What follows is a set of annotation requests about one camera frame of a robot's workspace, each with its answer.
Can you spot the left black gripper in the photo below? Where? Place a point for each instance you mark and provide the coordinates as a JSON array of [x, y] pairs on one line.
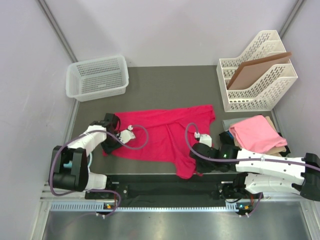
[[108, 150]]

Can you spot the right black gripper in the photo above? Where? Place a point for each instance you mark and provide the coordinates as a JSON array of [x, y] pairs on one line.
[[200, 169]]

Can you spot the red t shirt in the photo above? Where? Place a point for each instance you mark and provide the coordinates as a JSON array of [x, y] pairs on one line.
[[163, 135]]

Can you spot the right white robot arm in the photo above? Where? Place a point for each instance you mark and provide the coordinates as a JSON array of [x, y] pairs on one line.
[[259, 173]]

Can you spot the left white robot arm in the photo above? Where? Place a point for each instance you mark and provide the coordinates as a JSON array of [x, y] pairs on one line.
[[77, 151]]

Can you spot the black folded t shirt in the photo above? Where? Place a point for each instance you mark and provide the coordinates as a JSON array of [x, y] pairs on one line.
[[227, 139]]

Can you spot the grey folded t shirt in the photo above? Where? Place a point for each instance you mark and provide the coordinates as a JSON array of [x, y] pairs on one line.
[[228, 122]]

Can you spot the pink folded t shirt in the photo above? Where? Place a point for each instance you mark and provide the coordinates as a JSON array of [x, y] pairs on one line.
[[257, 133]]

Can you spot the white perforated plastic basket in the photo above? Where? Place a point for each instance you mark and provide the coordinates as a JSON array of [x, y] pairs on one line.
[[97, 78]]

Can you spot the beige folded t shirt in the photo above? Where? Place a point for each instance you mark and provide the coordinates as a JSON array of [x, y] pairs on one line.
[[275, 150]]

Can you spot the teal and white hanger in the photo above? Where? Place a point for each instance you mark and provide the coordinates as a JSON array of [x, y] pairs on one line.
[[89, 162]]

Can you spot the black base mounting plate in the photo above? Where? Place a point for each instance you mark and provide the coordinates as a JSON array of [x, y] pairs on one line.
[[170, 191]]

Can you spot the cream perforated file organizer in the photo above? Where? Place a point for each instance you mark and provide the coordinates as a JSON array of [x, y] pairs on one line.
[[269, 86]]

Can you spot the brown cardboard sheet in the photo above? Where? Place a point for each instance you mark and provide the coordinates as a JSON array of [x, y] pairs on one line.
[[260, 72]]

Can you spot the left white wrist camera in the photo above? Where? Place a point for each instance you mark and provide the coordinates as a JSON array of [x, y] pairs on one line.
[[126, 135]]

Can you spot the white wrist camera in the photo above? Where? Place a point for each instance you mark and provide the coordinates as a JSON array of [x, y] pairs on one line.
[[203, 139], [126, 135]]

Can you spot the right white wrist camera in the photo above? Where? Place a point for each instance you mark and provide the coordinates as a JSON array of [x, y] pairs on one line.
[[203, 139]]

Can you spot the aluminium frame rail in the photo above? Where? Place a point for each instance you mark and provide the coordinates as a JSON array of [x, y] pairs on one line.
[[46, 195]]

